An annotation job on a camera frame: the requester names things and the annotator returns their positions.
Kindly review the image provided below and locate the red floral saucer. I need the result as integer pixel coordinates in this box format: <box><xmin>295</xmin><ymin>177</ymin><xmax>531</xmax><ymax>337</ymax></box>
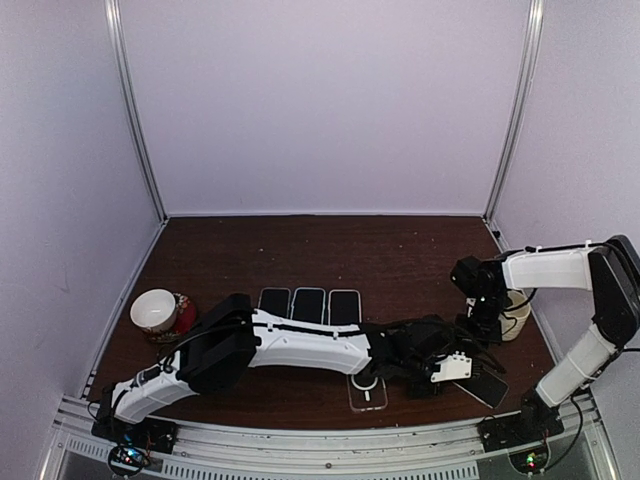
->
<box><xmin>144</xmin><ymin>292</ymin><xmax>197</xmax><ymax>344</ymax></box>

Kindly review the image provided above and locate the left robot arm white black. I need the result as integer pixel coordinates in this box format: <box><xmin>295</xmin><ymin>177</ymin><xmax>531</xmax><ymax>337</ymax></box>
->
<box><xmin>94</xmin><ymin>294</ymin><xmax>505</xmax><ymax>444</ymax></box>

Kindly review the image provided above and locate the cream ribbed mug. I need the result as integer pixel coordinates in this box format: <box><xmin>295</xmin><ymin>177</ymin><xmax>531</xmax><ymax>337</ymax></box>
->
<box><xmin>499</xmin><ymin>290</ymin><xmax>531</xmax><ymax>342</ymax></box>

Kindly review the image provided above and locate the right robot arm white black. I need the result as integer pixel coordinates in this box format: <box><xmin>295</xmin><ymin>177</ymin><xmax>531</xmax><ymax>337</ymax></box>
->
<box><xmin>450</xmin><ymin>235</ymin><xmax>639</xmax><ymax>442</ymax></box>

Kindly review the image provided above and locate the front aluminium rail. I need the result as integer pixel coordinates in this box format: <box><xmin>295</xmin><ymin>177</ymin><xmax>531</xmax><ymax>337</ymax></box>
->
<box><xmin>35</xmin><ymin>394</ymin><xmax>622</xmax><ymax>479</ymax></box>

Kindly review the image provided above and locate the white bowl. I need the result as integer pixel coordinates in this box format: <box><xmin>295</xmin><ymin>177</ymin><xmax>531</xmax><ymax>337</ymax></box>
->
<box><xmin>129</xmin><ymin>289</ymin><xmax>176</xmax><ymax>333</ymax></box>

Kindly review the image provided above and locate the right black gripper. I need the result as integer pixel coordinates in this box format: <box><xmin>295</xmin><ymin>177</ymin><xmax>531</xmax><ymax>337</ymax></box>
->
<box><xmin>455</xmin><ymin>293</ymin><xmax>507</xmax><ymax>357</ymax></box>

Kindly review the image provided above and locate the right aluminium frame post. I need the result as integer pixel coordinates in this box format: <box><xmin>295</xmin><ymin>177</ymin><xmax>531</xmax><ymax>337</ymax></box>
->
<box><xmin>483</xmin><ymin>0</ymin><xmax>545</xmax><ymax>225</ymax></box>

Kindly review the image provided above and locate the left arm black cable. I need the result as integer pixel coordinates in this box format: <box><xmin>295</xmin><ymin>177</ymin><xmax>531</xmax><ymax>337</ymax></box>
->
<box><xmin>159</xmin><ymin>319</ymin><xmax>451</xmax><ymax>371</ymax></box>

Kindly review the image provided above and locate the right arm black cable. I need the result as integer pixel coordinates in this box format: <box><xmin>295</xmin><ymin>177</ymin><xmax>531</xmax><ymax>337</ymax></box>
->
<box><xmin>544</xmin><ymin>239</ymin><xmax>640</xmax><ymax>471</ymax></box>

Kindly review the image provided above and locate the left aluminium frame post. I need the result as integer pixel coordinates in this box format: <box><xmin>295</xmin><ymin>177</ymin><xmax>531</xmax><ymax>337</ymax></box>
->
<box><xmin>104</xmin><ymin>0</ymin><xmax>168</xmax><ymax>223</ymax></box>

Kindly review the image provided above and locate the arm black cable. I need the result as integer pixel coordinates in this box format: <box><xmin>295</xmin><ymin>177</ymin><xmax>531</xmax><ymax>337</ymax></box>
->
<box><xmin>544</xmin><ymin>239</ymin><xmax>640</xmax><ymax>471</ymax></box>
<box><xmin>159</xmin><ymin>319</ymin><xmax>451</xmax><ymax>371</ymax></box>

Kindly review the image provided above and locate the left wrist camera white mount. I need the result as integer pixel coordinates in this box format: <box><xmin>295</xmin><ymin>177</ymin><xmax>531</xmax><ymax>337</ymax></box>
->
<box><xmin>430</xmin><ymin>351</ymin><xmax>473</xmax><ymax>383</ymax></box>

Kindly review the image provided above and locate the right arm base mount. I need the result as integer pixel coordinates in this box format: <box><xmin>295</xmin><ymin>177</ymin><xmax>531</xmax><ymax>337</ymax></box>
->
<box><xmin>477</xmin><ymin>402</ymin><xmax>564</xmax><ymax>477</ymax></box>

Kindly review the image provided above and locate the grey clear phone case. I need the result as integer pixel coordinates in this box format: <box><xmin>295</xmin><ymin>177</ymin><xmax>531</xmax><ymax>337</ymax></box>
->
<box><xmin>347</xmin><ymin>375</ymin><xmax>388</xmax><ymax>413</ymax></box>

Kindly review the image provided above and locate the clear magsafe phone case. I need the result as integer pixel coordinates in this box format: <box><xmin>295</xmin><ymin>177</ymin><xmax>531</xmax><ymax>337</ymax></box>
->
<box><xmin>258</xmin><ymin>287</ymin><xmax>291</xmax><ymax>318</ymax></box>

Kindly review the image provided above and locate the aluminium frame post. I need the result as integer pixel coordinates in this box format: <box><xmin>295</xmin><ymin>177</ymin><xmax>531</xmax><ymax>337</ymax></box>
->
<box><xmin>483</xmin><ymin>0</ymin><xmax>545</xmax><ymax>225</ymax></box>
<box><xmin>104</xmin><ymin>0</ymin><xmax>168</xmax><ymax>223</ymax></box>

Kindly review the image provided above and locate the light blue phone case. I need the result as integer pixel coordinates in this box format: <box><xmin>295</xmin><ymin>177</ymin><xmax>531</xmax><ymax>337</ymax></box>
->
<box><xmin>291</xmin><ymin>287</ymin><xmax>326</xmax><ymax>324</ymax></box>

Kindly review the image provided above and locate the dark smartphone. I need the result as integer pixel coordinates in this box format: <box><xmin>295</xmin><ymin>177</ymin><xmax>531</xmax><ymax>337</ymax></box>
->
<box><xmin>455</xmin><ymin>372</ymin><xmax>509</xmax><ymax>409</ymax></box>

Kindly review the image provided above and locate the pink phone case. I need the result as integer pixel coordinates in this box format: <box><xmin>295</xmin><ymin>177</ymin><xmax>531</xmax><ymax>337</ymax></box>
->
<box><xmin>328</xmin><ymin>289</ymin><xmax>362</xmax><ymax>326</ymax></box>

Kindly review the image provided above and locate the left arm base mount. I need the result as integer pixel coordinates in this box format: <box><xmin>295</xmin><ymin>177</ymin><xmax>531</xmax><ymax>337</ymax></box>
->
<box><xmin>88</xmin><ymin>384</ymin><xmax>178</xmax><ymax>479</ymax></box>

